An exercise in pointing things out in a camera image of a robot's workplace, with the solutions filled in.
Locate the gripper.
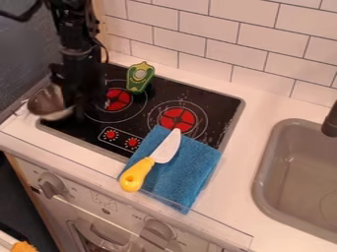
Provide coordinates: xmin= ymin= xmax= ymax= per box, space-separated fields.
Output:
xmin=48 ymin=47 xmax=108 ymax=123

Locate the silver pot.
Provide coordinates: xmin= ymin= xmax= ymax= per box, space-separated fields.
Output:
xmin=26 ymin=83 xmax=77 ymax=121

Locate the green toy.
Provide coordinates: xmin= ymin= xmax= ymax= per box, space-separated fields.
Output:
xmin=124 ymin=60 xmax=157 ymax=95

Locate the toy stove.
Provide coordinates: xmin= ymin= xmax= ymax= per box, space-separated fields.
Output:
xmin=35 ymin=61 xmax=246 ymax=162

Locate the blue cloth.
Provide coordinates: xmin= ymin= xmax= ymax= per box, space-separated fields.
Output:
xmin=115 ymin=125 xmax=225 ymax=216

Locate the yellow toy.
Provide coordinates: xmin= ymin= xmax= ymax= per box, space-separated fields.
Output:
xmin=9 ymin=240 xmax=40 ymax=252

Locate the toy sink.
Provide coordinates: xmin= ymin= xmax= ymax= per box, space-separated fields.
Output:
xmin=251 ymin=117 xmax=337 ymax=244

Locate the tap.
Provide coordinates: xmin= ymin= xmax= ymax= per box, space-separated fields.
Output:
xmin=319 ymin=99 xmax=337 ymax=139

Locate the yellow handled toy knife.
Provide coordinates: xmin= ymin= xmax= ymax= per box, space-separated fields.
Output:
xmin=118 ymin=127 xmax=183 ymax=193

